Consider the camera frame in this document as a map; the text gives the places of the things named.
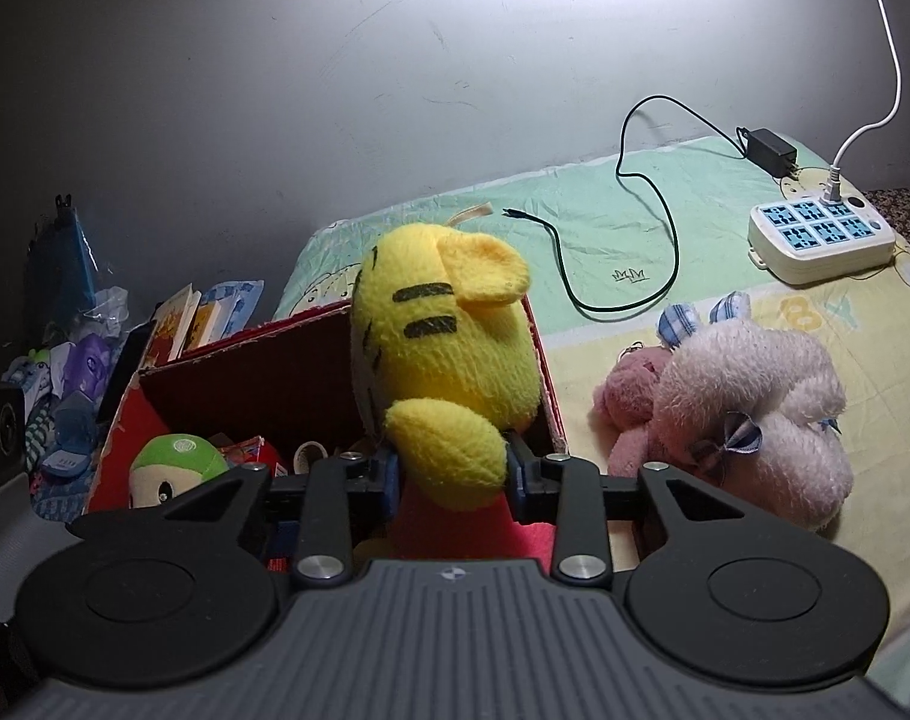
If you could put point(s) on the small red carton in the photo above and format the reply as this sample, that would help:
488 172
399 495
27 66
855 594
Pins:
256 454

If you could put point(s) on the pink plush bear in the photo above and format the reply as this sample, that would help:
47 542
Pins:
631 397

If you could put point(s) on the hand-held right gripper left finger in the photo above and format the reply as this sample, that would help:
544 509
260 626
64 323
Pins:
391 481

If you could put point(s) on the green capped plush doll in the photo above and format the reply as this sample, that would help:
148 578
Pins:
174 461

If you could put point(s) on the blue plastic bag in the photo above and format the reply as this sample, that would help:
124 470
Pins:
65 262

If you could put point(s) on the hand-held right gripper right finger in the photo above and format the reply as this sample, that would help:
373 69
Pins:
516 476

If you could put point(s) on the white tape roll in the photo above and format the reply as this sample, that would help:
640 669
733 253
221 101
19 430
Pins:
310 454

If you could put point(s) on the black power adapter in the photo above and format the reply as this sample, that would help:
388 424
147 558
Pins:
770 150

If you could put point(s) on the purple packet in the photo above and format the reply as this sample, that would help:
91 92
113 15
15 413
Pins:
87 364

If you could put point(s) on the red cardboard box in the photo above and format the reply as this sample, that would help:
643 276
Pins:
305 382

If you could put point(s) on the white plush rabbit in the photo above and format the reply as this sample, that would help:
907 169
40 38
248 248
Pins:
747 390

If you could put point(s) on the blue patterned packet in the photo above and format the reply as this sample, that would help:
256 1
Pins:
234 304

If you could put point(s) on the black phone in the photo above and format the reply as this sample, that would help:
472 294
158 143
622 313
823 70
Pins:
123 371

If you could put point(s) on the yellow tiger plush toy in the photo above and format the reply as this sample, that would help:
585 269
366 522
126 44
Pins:
455 345

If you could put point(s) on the blue knitted mat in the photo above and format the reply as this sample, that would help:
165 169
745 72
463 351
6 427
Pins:
61 501

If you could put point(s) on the green striped sock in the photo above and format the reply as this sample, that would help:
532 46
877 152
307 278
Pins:
38 431

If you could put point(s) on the red and yellow book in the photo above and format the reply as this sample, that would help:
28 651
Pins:
171 326

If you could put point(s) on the clear plastic bag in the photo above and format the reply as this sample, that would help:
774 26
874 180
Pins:
110 307

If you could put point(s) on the white and blue power strip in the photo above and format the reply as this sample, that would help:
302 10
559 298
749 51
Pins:
819 236

